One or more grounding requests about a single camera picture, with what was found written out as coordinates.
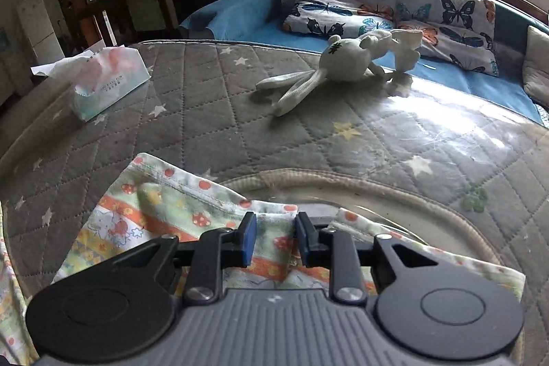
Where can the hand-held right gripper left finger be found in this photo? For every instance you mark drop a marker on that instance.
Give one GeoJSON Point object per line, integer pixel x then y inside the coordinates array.
{"type": "Point", "coordinates": [248, 239]}

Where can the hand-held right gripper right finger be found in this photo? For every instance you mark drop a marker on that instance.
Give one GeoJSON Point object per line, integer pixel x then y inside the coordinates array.
{"type": "Point", "coordinates": [303, 239]}

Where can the printed children's garment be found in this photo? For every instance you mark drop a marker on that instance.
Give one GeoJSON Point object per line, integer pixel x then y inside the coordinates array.
{"type": "Point", "coordinates": [171, 203]}

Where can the grey quilted star table cover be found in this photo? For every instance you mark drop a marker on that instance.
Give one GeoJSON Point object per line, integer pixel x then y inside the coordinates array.
{"type": "Point", "coordinates": [266, 126]}

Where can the white plush rabbit toy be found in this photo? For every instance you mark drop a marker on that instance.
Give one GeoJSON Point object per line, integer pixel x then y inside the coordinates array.
{"type": "Point", "coordinates": [343, 59]}

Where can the tissue pack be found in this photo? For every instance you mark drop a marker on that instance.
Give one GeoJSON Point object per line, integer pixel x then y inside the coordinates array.
{"type": "Point", "coordinates": [109, 74]}

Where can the butterfly print pillow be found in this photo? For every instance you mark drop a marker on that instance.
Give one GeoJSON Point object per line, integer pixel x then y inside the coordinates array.
{"type": "Point", "coordinates": [343, 8]}
{"type": "Point", "coordinates": [450, 25]}

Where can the blue sofa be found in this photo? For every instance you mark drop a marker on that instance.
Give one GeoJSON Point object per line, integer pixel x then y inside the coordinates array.
{"type": "Point", "coordinates": [472, 61]}

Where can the beige cushion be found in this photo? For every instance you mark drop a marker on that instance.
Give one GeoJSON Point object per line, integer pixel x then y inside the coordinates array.
{"type": "Point", "coordinates": [536, 66]}

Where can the white refrigerator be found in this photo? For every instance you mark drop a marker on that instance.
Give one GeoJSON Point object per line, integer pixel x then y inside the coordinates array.
{"type": "Point", "coordinates": [38, 27]}

